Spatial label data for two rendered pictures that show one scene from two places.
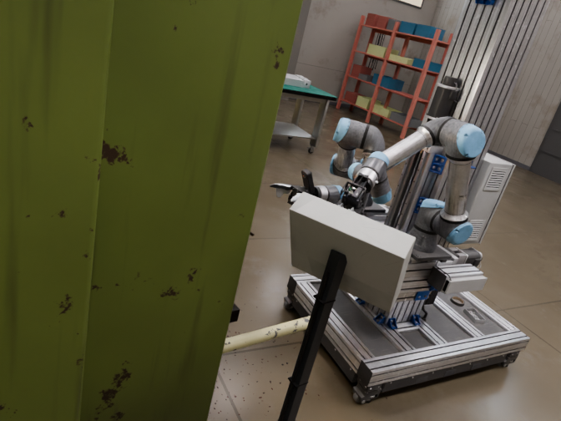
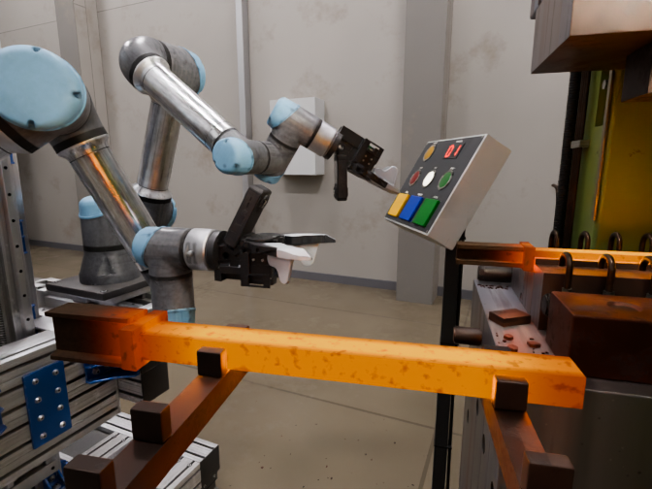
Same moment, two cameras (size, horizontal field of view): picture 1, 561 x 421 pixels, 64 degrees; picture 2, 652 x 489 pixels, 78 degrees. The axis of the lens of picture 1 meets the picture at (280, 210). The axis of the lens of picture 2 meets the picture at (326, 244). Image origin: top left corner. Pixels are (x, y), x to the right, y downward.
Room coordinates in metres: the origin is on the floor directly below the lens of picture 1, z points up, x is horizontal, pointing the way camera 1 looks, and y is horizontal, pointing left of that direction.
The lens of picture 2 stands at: (2.10, 0.56, 1.13)
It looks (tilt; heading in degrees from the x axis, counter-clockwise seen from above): 11 degrees down; 236
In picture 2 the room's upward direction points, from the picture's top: straight up
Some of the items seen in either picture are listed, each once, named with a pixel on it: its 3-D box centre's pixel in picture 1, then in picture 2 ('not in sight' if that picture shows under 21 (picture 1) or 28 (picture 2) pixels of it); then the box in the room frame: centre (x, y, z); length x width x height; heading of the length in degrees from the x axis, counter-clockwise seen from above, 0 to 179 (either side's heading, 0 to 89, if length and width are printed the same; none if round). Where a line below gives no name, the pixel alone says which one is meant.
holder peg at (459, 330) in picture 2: not in sight; (467, 336); (1.60, 0.20, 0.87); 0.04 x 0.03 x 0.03; 131
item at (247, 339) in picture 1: (267, 333); not in sight; (1.32, -0.06, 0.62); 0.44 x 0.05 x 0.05; 131
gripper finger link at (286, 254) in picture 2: (279, 190); (285, 265); (1.82, 0.02, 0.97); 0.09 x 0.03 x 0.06; 95
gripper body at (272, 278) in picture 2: (304, 196); (248, 256); (1.83, -0.08, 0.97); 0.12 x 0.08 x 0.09; 131
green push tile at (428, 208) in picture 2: not in sight; (427, 212); (1.31, -0.16, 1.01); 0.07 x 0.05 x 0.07; 66
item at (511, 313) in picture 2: not in sight; (509, 317); (1.60, 0.26, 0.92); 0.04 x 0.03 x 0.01; 163
